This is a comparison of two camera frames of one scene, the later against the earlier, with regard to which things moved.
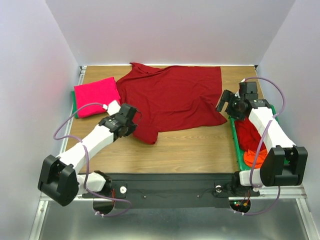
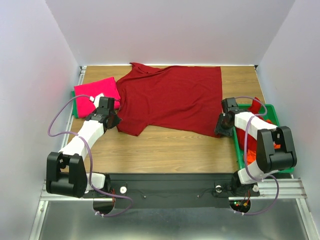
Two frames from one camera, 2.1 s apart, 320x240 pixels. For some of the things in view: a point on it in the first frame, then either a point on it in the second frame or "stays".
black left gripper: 133,125 to 117,121
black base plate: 173,190 stays
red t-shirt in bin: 248,135 stays
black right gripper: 223,100 to 220,128
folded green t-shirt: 74,108 stays
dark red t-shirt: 172,97 stays
